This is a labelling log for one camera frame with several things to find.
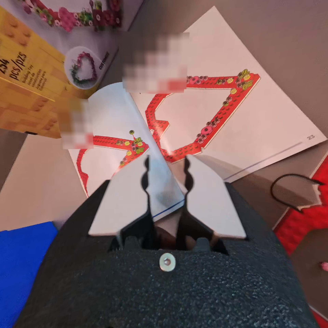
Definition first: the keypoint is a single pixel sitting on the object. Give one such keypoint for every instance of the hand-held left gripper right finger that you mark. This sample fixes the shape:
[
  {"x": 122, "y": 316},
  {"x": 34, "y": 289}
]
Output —
[{"x": 215, "y": 205}]

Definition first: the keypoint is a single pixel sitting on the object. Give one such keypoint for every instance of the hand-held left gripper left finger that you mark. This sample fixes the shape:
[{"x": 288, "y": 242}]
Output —
[{"x": 120, "y": 202}]

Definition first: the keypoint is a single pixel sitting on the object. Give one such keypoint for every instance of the red brick heart frame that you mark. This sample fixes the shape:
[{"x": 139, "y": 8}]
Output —
[{"x": 302, "y": 225}]

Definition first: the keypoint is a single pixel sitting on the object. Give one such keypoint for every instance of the instruction booklet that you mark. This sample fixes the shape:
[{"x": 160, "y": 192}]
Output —
[{"x": 256, "y": 115}]

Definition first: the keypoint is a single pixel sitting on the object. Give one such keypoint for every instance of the small pink round stud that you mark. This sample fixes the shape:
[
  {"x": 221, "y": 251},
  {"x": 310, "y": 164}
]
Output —
[{"x": 325, "y": 266}]

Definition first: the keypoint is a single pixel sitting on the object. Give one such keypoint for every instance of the grey desk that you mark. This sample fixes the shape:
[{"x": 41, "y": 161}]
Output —
[{"x": 269, "y": 25}]

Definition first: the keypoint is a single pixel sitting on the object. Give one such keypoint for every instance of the blue plastic bin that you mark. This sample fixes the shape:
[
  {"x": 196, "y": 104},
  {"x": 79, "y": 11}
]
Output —
[{"x": 20, "y": 269}]

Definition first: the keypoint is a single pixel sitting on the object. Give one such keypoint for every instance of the yellow carton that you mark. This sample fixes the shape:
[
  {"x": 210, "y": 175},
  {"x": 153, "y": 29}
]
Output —
[{"x": 25, "y": 84}]

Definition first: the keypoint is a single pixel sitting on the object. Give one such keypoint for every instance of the white product box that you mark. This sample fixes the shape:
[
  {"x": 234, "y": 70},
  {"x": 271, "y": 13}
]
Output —
[{"x": 64, "y": 38}]

